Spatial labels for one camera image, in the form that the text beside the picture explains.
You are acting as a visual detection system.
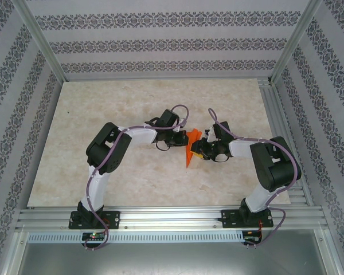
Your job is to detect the right circuit board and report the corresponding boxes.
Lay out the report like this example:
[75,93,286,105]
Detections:
[243,230,263,244]

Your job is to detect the circuit board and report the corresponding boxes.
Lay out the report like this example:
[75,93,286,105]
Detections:
[82,232,106,241]
[243,230,263,244]

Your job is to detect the grey metal panel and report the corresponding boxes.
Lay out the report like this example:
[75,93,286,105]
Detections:
[17,242,329,275]

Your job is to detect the left circuit board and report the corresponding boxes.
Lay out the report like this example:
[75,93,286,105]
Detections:
[82,232,106,241]

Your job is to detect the thin black right gripper cable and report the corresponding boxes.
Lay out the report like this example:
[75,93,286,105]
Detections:
[210,154,233,164]

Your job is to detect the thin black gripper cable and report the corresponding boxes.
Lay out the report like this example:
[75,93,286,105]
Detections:
[210,154,233,164]
[155,140,173,152]

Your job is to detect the thin black left gripper cable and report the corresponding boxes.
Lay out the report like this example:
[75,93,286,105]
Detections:
[155,140,173,152]

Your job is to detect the aluminium side rail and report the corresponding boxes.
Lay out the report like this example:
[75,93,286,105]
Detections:
[257,77,315,207]

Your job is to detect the long aluminium mounting rail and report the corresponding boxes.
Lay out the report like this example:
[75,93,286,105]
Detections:
[15,205,332,231]

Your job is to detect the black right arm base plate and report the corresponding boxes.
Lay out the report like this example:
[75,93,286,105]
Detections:
[221,209,275,229]

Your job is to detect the slotted grey cable duct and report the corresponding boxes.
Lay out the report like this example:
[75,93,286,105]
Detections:
[27,231,245,244]

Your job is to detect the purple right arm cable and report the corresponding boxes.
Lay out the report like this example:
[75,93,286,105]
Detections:
[208,108,302,249]

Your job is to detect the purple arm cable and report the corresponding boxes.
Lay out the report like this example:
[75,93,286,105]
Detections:
[208,108,302,249]
[84,104,190,252]

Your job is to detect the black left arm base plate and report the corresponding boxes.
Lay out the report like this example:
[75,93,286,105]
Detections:
[68,210,121,230]

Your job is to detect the aluminium frame post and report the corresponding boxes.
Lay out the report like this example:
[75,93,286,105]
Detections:
[11,0,67,83]
[269,0,325,84]

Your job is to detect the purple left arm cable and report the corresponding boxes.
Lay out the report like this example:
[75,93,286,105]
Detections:
[84,104,190,252]

